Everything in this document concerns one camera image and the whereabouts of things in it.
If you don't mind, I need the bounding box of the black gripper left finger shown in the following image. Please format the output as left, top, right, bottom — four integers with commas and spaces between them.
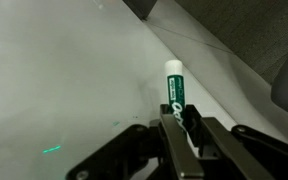
65, 103, 206, 180

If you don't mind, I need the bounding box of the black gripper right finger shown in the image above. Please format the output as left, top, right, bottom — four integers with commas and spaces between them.
183, 104, 288, 180

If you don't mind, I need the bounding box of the green whiteboard marker white cap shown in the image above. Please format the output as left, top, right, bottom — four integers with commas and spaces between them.
163, 59, 198, 158

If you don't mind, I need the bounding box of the large whiteboard panel with tray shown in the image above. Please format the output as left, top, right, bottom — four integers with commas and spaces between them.
0, 0, 233, 180

